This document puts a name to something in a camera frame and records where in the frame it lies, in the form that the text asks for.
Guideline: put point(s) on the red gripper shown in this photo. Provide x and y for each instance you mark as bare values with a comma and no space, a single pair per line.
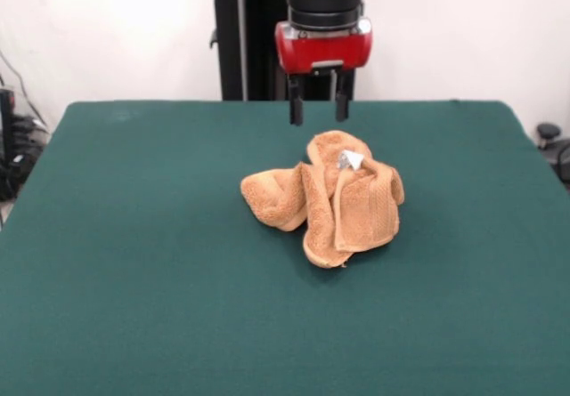
323,51

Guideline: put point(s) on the black electronic box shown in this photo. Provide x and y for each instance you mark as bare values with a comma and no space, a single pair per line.
7,111

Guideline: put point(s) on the black office chair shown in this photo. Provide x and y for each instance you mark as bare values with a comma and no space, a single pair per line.
554,144

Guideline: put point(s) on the dark green table cloth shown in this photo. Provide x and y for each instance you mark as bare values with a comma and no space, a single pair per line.
133,258

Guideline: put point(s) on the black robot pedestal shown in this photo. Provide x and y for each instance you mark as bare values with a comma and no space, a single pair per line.
249,49

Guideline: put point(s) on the orange terry towel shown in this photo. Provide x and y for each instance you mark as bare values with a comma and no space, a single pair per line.
285,200

